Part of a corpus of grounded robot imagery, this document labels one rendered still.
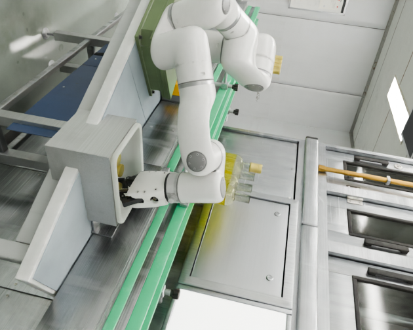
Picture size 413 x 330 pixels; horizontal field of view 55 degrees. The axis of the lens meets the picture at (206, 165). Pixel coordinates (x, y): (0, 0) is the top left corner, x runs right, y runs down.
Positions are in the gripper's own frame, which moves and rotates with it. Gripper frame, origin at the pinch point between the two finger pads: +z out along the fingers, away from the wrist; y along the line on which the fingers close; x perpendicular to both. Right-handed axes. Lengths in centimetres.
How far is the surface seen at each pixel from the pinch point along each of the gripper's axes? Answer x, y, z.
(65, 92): 8, 49, 42
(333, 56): -197, 616, -65
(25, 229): 3.1, -18.9, 13.2
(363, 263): -53, 26, -63
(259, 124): -307, 593, 72
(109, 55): 25.4, 29.6, 7.0
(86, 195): 3.2, -6.9, 3.7
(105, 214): -3.0, -6.7, 1.1
